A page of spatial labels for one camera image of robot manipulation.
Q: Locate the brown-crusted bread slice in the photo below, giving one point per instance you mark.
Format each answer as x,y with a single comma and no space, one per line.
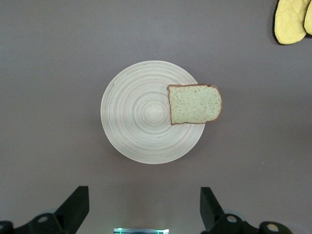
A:
195,104

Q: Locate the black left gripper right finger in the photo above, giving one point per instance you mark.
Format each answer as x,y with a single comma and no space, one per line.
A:
214,212

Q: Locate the yellow quilted oven mitt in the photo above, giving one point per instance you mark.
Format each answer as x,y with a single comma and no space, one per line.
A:
309,19
287,22

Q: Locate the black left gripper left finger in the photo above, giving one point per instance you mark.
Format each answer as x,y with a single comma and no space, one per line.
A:
70,209

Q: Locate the round wooden plate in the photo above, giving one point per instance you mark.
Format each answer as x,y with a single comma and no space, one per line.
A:
136,109

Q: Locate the brown table cover sheet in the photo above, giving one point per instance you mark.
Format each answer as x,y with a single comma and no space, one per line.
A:
48,73

